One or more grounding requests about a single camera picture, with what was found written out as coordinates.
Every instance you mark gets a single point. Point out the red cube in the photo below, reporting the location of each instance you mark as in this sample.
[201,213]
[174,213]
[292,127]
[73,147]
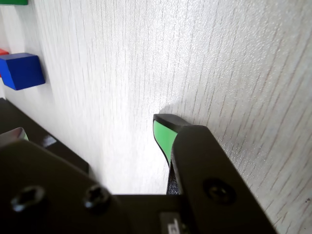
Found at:
[2,51]

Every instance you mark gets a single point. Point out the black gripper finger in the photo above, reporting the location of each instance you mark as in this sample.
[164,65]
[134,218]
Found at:
[48,170]
[200,158]

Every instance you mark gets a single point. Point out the green cube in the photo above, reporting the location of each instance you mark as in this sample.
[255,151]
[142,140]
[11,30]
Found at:
[12,2]

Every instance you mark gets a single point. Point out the blue cube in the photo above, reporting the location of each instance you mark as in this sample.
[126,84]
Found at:
[22,70]

